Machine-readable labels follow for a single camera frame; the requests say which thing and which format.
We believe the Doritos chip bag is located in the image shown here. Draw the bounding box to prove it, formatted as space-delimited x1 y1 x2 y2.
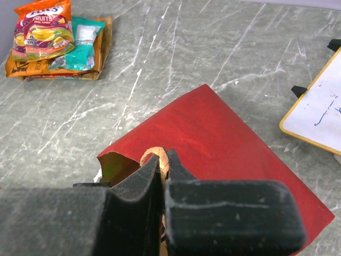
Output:
18 16 113 81

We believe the white notepad board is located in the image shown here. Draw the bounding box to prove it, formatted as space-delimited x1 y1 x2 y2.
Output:
279 39 340 155

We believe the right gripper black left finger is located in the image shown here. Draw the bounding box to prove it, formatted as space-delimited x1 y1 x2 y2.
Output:
1 156 163 255

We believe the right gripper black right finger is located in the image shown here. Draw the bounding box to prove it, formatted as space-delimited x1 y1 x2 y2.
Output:
164 149 306 255

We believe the Fox's fruits candy bag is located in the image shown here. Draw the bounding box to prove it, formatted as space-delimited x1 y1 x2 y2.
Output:
22 0 75 62
12 4 28 61

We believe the orange Kettle chip bag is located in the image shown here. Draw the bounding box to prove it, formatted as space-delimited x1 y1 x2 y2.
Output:
4 17 103 78

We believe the teal snack packet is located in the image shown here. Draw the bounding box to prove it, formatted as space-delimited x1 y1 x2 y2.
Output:
49 17 105 71

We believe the red brown paper bag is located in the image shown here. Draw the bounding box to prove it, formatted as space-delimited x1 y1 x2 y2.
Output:
98 85 335 243

